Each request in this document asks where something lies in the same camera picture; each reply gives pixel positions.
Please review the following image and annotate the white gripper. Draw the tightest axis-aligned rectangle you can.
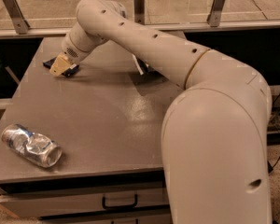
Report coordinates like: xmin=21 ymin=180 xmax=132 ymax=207
xmin=49 ymin=35 xmax=88 ymax=77

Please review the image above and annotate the blue rxbar blueberry wrapper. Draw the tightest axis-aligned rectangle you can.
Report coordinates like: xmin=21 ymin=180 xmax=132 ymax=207
xmin=43 ymin=58 xmax=79 ymax=77

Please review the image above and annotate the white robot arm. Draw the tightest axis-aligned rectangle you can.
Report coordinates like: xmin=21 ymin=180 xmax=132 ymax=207
xmin=60 ymin=0 xmax=273 ymax=224

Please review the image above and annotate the crushed silver redbull can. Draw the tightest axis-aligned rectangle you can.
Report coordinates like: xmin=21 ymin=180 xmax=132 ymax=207
xmin=1 ymin=124 xmax=63 ymax=168

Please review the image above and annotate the grey drawer cabinet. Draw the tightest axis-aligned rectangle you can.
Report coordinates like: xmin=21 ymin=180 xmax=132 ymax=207
xmin=0 ymin=37 xmax=181 ymax=224

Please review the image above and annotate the blue chip bag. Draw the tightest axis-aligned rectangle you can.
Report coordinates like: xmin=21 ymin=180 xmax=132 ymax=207
xmin=132 ymin=55 xmax=153 ymax=75

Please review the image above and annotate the left metal railing bracket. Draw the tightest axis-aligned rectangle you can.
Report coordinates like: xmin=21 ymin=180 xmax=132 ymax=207
xmin=2 ymin=0 xmax=30 ymax=35

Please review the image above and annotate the metal railing bracket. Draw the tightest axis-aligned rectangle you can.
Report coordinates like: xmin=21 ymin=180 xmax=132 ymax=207
xmin=133 ymin=0 xmax=145 ymax=24
xmin=207 ymin=0 xmax=226 ymax=27
xmin=2 ymin=0 xmax=30 ymax=35

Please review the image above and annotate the middle metal railing bracket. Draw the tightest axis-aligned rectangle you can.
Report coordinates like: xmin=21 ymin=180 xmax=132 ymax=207
xmin=133 ymin=0 xmax=145 ymax=24

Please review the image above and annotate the right metal railing bracket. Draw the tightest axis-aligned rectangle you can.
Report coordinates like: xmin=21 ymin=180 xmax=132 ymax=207
xmin=207 ymin=0 xmax=226 ymax=27

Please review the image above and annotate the black upper drawer handle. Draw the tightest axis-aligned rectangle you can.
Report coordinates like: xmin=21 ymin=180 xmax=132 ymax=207
xmin=101 ymin=194 xmax=138 ymax=210

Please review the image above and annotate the black drawer handle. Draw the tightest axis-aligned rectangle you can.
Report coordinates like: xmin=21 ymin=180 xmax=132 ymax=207
xmin=110 ymin=218 xmax=139 ymax=224
xmin=101 ymin=194 xmax=138 ymax=210

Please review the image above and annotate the black lower drawer handle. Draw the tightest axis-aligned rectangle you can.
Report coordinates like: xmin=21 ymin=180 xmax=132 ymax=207
xmin=110 ymin=218 xmax=139 ymax=224

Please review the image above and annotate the black floor cable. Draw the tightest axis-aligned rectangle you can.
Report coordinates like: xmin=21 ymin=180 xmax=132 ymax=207
xmin=267 ymin=152 xmax=280 ymax=173

